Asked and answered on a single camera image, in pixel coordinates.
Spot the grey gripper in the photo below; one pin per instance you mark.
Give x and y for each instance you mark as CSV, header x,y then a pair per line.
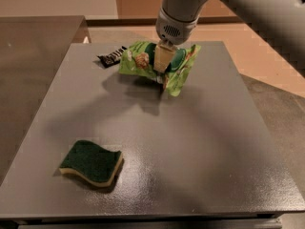
x,y
173,29

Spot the black rxbar chocolate bar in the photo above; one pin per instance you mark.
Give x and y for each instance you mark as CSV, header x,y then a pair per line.
x,y
113,58

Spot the green and yellow sponge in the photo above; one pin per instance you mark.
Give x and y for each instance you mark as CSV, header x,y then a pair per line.
x,y
96,165

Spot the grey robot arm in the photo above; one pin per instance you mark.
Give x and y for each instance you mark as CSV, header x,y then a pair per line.
x,y
281,23

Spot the green rice chip bag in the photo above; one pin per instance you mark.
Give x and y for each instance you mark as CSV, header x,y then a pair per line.
x,y
138,59

